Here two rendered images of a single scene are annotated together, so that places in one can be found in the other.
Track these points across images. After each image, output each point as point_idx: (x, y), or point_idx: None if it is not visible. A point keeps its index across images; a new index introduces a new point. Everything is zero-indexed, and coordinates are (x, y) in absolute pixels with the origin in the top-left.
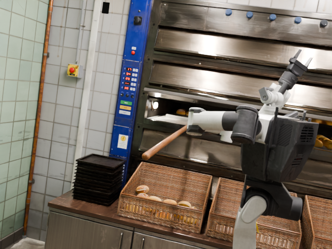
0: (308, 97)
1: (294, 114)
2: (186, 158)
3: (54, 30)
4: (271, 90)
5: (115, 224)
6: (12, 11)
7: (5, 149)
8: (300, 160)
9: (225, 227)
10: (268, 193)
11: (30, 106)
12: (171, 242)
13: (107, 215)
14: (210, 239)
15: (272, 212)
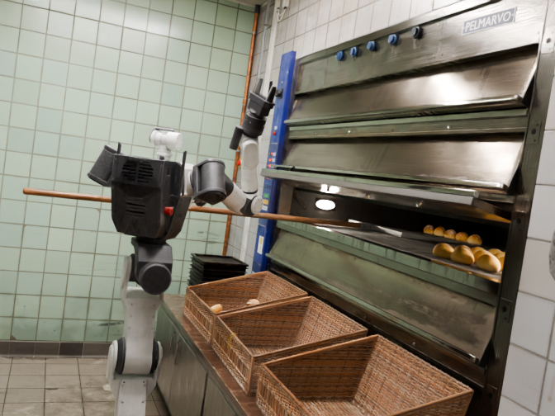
0: (395, 161)
1: (203, 161)
2: (290, 266)
3: None
4: (172, 131)
5: (174, 321)
6: (183, 106)
7: (177, 246)
8: (144, 208)
9: (220, 338)
10: None
11: (217, 206)
12: (188, 349)
13: (175, 310)
14: (205, 351)
15: (135, 278)
